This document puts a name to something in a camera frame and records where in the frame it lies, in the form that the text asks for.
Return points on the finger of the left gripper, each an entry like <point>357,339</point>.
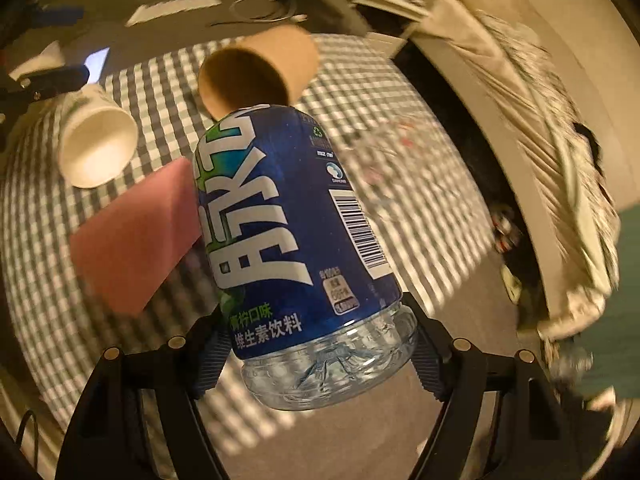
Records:
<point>42,85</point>

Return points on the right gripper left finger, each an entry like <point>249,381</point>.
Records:
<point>106,438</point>

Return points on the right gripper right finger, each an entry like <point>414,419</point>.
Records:
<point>529,435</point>

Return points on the blue label plastic bottle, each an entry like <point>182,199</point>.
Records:
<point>312,305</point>

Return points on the white green paper cup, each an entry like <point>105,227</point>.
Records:
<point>97,137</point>

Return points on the pink faceted cup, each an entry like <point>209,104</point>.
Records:
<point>126,251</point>

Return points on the brown paper cup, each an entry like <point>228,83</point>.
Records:
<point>271,67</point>

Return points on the clear glass cup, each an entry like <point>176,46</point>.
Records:
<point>398,149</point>

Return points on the green slipper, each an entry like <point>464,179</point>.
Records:
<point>512,284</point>

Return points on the white tissue strip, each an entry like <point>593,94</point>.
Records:
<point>151,12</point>

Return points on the red white sneakers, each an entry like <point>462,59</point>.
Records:
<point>506,232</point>

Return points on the white bed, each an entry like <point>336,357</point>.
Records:
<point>538,77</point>

